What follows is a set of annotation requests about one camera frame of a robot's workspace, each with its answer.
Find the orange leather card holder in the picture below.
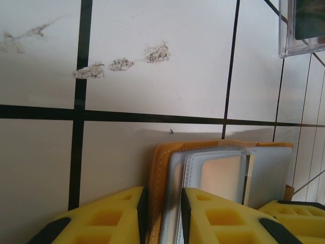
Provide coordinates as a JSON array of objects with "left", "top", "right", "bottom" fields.
[{"left": 153, "top": 139, "right": 296, "bottom": 244}]

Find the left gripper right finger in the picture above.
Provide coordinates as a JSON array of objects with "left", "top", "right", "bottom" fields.
[{"left": 180, "top": 187, "right": 306, "bottom": 244}]

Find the clear acrylic card box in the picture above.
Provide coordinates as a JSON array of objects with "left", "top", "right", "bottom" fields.
[{"left": 277, "top": 0, "right": 325, "bottom": 60}]

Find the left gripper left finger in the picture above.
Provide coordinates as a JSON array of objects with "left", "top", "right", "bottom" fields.
[{"left": 25, "top": 186, "right": 150, "bottom": 244}]

